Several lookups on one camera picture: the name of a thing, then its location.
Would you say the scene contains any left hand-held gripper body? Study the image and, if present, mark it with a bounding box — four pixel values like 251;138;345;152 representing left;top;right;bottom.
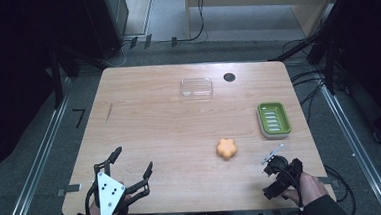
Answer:
91;170;130;215

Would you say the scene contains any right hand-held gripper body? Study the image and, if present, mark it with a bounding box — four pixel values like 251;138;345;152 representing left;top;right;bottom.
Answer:
259;143;306;192

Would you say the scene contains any person's right hand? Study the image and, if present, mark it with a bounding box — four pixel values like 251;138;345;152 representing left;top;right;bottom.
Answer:
281;170;330;210

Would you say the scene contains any green soap dish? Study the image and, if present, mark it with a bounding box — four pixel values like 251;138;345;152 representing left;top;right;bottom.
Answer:
255;100;294;141

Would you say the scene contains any orange flower-shaped soap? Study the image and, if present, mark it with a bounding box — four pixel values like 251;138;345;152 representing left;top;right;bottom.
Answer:
214;137;239;161

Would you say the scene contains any clear plastic box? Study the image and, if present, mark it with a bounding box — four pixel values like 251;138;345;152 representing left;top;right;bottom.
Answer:
179;76;215;102

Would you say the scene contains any black round table grommet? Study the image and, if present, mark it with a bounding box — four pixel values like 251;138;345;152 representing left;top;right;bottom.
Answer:
222;72;237;83

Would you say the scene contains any black metal stand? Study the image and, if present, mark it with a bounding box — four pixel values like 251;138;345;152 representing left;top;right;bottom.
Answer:
265;11;349;100

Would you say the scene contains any black cabinet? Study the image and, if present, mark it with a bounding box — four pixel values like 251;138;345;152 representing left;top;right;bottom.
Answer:
81;0;133;61

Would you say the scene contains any light wooden furniture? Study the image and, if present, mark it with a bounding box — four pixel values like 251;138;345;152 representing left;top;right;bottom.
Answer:
184;0;348;46

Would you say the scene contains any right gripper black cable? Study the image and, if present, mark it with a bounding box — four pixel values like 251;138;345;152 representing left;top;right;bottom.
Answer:
275;163;305;214

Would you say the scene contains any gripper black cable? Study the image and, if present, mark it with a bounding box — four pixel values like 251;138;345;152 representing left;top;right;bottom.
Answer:
83;182;101;215
275;163;305;214

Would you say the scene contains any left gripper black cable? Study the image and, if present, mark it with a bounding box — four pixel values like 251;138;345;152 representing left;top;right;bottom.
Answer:
83;182;101;215

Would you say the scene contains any grey metal bracket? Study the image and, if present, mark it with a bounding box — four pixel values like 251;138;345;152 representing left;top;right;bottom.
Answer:
56;182;84;198

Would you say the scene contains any aluminium floor rail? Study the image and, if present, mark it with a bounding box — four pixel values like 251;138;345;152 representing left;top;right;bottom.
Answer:
0;78;82;215
319;81;381;215

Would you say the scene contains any black floor cable bundle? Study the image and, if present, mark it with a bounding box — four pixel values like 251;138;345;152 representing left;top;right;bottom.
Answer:
281;35;353;125

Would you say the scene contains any white floor cable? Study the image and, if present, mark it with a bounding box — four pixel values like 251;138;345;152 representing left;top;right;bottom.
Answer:
102;40;134;69

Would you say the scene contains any black hanging cable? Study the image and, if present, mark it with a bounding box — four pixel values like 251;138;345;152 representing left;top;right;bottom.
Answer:
173;0;209;44

